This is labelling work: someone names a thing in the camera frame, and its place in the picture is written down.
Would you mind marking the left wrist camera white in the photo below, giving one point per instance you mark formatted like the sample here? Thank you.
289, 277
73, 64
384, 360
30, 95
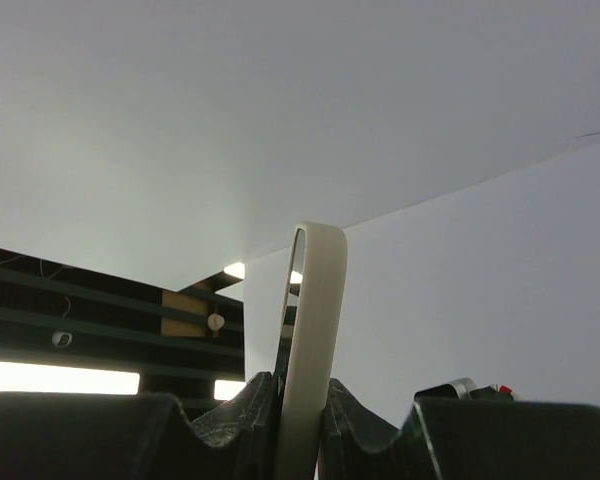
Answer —
466, 389

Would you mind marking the ceiling light strip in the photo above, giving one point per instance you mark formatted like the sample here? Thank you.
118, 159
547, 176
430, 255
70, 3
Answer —
23, 377

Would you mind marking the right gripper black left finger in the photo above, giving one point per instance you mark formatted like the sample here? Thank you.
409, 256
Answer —
147, 436

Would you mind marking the phone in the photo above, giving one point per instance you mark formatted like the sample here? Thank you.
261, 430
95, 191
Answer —
316, 277

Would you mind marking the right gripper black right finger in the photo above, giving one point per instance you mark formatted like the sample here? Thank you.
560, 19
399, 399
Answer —
484, 435

